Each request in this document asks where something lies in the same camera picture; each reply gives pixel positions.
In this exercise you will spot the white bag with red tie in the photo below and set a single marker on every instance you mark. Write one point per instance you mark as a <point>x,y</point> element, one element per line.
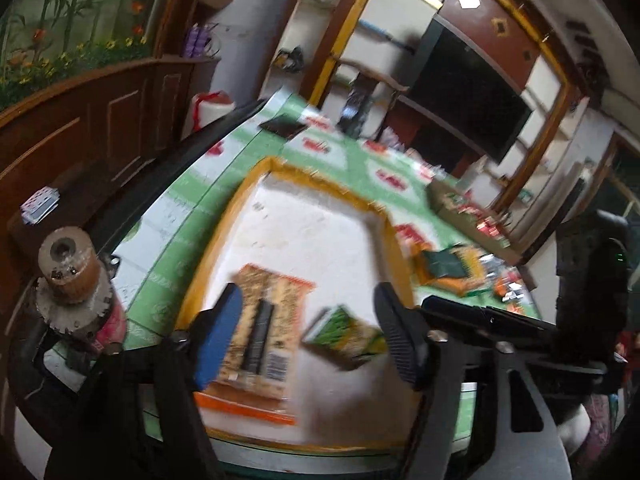
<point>212,110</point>

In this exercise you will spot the brown spool device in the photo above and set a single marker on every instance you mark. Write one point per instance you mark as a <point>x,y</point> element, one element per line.
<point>70,270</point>

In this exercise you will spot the pile of red green packets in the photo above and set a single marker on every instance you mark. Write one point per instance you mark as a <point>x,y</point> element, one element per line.
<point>487,227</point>

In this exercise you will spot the wooden wall shelf unit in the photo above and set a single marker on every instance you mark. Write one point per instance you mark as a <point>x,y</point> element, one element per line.
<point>345,25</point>

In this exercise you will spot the beige cracker packet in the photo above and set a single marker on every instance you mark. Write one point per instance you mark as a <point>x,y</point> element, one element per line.
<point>287,310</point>

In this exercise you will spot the brown cardboard tray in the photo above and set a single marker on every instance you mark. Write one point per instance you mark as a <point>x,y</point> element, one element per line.
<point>447,205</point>

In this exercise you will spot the black flat television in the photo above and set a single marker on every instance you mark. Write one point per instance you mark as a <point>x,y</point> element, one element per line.
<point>465,90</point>

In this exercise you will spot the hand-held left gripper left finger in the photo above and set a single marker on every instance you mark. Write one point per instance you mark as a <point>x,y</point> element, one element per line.
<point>220,335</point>

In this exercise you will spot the black yellow gadget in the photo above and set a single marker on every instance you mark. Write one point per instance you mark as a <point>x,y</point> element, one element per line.
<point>290,58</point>

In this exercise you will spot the deck of playing cards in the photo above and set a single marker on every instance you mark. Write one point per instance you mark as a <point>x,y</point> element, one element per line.
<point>40,205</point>

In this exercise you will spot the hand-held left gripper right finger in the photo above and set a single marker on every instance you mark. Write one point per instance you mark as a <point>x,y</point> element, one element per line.
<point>400,340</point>

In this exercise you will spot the yellow-rimmed storage box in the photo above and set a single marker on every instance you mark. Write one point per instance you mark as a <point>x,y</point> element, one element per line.
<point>310,230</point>

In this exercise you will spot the dark wooden chair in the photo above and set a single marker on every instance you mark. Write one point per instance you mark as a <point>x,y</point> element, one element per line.
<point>380,77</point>

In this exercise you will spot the cluster of small mixed packets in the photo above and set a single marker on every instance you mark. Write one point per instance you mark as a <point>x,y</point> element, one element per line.
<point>510,287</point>

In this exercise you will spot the dark wooden sideboard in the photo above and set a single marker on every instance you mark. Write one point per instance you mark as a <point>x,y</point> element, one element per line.
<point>100,120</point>

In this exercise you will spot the green fruit-print tablecloth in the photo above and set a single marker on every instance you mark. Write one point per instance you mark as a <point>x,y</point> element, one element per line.
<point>350,160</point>

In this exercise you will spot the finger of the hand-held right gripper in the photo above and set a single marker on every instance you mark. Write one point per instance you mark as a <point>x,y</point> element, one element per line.
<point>525,321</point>
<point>457,308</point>

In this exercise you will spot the flower wall mural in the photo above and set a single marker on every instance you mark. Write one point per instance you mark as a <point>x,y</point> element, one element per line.
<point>75,20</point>

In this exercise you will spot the purple bottle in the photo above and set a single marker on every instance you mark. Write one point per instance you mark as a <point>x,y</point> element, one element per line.
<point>205,39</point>
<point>191,40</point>

